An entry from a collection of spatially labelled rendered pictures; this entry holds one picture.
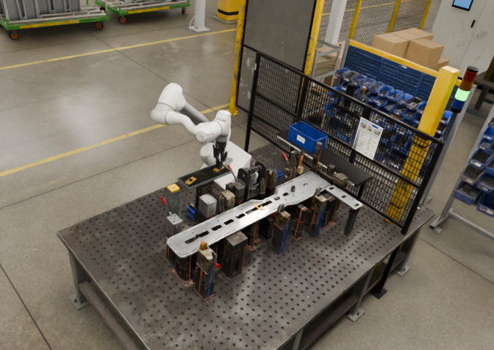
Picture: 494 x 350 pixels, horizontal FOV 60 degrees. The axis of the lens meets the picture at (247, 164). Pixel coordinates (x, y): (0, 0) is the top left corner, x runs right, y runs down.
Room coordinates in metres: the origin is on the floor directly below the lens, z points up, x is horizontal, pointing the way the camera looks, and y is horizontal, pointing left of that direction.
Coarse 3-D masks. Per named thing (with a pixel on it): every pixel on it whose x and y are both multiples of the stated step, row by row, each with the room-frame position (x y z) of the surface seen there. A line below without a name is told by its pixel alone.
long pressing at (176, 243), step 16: (304, 176) 2.78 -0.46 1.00; (320, 176) 2.81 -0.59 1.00; (288, 192) 2.55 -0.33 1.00; (304, 192) 2.57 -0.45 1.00; (320, 192) 2.61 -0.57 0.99; (240, 208) 2.29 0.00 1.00; (272, 208) 2.33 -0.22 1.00; (208, 224) 2.08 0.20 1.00; (224, 224) 2.10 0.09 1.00; (240, 224) 2.12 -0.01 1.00; (176, 240) 1.90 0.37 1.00; (208, 240) 1.94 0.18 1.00
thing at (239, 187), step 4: (236, 184) 2.46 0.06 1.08; (240, 184) 2.46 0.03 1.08; (236, 188) 2.41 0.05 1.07; (240, 188) 2.41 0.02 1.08; (244, 188) 2.43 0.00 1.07; (236, 192) 2.41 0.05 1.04; (240, 192) 2.41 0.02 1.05; (236, 196) 2.40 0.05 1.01; (240, 196) 2.41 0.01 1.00; (236, 200) 2.40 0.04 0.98; (240, 200) 2.42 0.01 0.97; (236, 204) 2.40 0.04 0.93; (240, 216) 2.44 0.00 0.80
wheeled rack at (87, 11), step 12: (60, 12) 8.28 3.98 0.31; (72, 12) 8.28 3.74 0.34; (84, 12) 8.57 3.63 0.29; (96, 12) 8.70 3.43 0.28; (0, 24) 7.93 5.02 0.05; (24, 24) 7.46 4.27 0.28; (36, 24) 7.59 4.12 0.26; (48, 24) 7.73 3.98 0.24; (60, 24) 7.89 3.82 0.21; (96, 24) 8.55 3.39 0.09; (12, 36) 7.37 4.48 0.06
